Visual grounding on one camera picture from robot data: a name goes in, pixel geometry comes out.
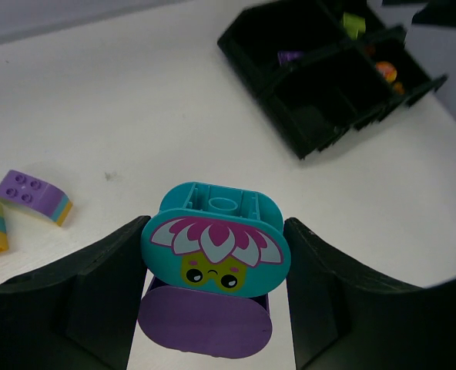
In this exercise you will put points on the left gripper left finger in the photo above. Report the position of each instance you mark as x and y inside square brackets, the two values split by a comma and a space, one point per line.
[78, 312]

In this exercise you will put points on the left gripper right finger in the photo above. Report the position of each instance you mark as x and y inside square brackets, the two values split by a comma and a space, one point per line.
[346, 315]

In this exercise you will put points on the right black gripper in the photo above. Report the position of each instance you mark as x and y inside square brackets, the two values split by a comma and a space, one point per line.
[440, 13]

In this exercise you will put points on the orange lego brick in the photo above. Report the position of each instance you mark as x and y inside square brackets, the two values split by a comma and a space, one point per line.
[387, 70]

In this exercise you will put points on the lime green lego brick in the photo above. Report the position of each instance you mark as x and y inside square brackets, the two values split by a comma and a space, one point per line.
[354, 25]

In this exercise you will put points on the purple oval lego block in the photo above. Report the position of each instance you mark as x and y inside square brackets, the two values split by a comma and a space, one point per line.
[205, 323]

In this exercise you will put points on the teal oval face lego block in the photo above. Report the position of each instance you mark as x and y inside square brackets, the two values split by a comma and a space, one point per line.
[217, 239]

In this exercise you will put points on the purple lego brick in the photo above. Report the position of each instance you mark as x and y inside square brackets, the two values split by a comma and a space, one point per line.
[285, 57]

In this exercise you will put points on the purple blue orange lego stack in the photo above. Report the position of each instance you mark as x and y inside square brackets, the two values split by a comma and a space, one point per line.
[35, 195]

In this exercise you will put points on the black compartment sorting tray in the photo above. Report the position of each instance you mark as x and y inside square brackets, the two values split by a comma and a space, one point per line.
[334, 88]

